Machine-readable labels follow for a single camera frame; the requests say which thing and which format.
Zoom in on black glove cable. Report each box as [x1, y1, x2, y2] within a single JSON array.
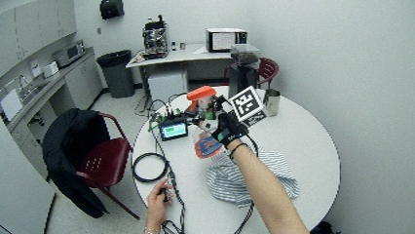
[[232, 142, 260, 234]]

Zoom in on white side table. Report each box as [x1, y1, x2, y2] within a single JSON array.
[[124, 43, 260, 98]]

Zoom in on metal cup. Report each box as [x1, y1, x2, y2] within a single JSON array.
[[261, 88, 283, 118]]

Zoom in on coffee grinder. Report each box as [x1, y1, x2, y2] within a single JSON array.
[[227, 43, 260, 98]]

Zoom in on long black cable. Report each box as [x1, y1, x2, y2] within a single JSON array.
[[147, 128, 187, 234]]

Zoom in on black wall dispenser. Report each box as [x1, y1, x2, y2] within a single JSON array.
[[98, 0, 126, 20]]

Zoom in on black jacket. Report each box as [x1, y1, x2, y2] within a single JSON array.
[[39, 107, 111, 219]]

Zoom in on grey trash bin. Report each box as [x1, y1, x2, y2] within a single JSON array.
[[94, 49, 135, 99]]

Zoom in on small monitor with lit screen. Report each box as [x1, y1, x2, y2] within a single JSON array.
[[156, 118, 190, 142]]

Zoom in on black wrist band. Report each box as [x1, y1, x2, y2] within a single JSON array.
[[227, 142, 248, 160]]

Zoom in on coiled black cable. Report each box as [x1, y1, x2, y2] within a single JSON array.
[[128, 152, 170, 183]]

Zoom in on electronics hub with green connectors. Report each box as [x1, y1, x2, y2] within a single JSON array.
[[147, 106, 191, 133]]

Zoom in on spray bottle with orange trigger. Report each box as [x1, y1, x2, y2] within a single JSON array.
[[184, 85, 226, 160]]

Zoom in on espresso machine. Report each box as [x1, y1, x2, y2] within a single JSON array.
[[140, 14, 170, 60]]

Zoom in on white marker cube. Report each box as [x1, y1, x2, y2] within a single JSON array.
[[227, 85, 268, 128]]

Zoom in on white microwave oven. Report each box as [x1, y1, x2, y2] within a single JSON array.
[[204, 27, 248, 54]]

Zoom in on white palm camera module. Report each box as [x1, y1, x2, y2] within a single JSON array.
[[198, 118, 220, 132]]

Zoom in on upper wall cabinets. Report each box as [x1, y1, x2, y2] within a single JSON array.
[[0, 0, 78, 77]]

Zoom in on striped grey-white cloth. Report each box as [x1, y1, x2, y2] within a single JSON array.
[[204, 147, 300, 209]]

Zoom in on dark red chair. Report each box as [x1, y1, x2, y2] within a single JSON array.
[[222, 57, 280, 90], [75, 111, 140, 221]]

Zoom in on counter with lower cabinets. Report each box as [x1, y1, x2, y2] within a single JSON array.
[[0, 46, 105, 179]]

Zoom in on white box under table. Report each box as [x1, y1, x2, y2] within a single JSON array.
[[146, 68, 188, 105]]

